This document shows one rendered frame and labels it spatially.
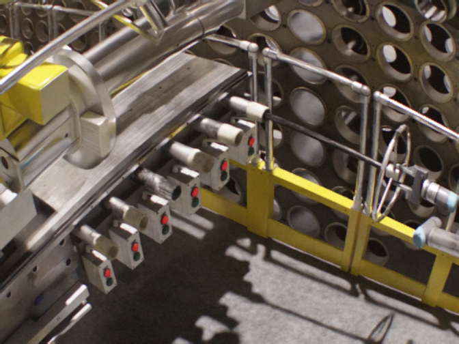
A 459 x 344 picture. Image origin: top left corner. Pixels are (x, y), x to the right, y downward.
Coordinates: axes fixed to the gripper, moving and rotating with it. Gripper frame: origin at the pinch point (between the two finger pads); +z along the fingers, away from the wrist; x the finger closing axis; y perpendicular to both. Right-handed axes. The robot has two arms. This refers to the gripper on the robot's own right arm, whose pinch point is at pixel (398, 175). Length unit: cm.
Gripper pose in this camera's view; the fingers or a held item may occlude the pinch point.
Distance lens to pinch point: 252.3
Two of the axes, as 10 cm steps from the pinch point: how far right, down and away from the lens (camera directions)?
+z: -8.2, -3.6, 4.5
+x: -2.2, 9.2, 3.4
